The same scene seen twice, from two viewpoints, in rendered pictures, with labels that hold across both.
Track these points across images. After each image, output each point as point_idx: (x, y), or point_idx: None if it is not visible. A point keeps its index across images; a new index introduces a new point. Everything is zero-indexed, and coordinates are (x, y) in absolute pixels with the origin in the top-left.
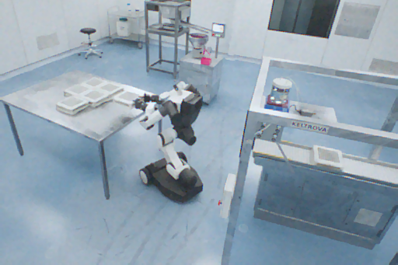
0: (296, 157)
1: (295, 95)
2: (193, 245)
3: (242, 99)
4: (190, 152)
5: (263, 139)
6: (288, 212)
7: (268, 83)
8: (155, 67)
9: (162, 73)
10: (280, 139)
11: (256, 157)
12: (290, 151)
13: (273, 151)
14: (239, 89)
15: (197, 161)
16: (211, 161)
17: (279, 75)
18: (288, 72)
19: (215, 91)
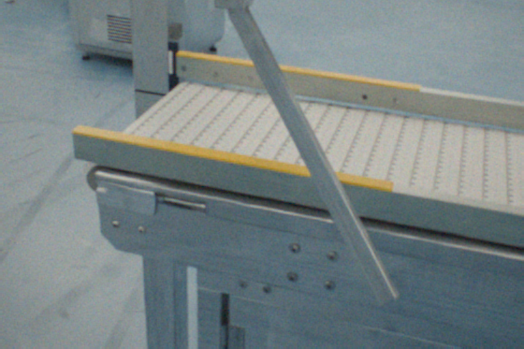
0: (445, 180)
1: (498, 53)
2: None
3: (310, 60)
4: (18, 237)
5: (228, 79)
6: None
7: (407, 22)
8: None
9: None
10: None
11: (107, 184)
12: (402, 142)
13: (266, 141)
14: (302, 36)
15: (31, 272)
16: (98, 272)
17: (445, 6)
18: None
19: (206, 29)
